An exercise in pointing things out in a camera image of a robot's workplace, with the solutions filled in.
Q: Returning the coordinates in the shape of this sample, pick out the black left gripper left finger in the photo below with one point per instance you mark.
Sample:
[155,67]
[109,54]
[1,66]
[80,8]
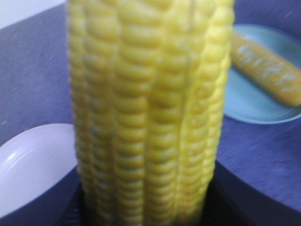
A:
[52,208]

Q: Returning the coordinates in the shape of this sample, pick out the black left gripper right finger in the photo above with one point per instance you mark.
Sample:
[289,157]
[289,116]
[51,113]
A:
[232,202]

